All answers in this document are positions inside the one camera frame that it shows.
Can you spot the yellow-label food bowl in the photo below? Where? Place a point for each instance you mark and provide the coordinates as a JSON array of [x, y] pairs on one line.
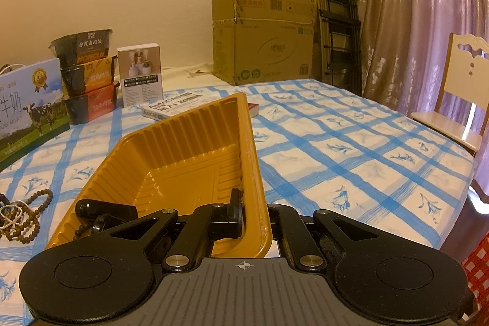
[[95, 76]]

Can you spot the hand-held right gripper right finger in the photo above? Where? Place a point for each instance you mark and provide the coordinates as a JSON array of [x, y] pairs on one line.
[[282, 215]]

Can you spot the yellow plastic tray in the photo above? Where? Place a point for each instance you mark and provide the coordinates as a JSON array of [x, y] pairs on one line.
[[183, 142]]

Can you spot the red-label food bowl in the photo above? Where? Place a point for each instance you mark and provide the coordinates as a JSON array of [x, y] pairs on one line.
[[95, 104]]

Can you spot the blue checked tablecloth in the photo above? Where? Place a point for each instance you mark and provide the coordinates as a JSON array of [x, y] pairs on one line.
[[344, 165]]

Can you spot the black folding ladder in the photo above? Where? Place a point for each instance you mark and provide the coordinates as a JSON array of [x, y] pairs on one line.
[[340, 35]]

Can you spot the milk carton box with cows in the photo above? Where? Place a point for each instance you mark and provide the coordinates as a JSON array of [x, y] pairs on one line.
[[34, 112]]

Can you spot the brown cardboard box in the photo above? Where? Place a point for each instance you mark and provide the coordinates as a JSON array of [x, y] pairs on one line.
[[267, 51]]

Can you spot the white paperback book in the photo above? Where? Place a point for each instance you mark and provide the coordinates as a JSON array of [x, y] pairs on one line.
[[168, 108]]

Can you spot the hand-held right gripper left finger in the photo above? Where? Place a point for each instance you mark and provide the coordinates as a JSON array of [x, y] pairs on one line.
[[237, 215]]

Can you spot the small white product box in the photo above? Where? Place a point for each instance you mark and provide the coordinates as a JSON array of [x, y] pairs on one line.
[[139, 81]]

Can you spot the cream wooden chair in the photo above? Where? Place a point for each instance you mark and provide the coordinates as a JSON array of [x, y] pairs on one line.
[[462, 77]]

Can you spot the red checked cloth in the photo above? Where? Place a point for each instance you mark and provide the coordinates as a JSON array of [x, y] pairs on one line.
[[477, 272]]

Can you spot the black hair clip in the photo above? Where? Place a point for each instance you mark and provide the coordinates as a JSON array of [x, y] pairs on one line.
[[114, 212]]

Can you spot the maroon book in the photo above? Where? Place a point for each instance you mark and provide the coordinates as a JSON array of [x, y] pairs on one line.
[[254, 109]]

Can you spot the dark-label food bowl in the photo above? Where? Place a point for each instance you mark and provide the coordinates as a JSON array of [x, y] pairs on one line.
[[88, 43]]

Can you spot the mauve patterned curtain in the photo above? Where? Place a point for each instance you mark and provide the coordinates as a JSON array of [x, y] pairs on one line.
[[412, 24]]

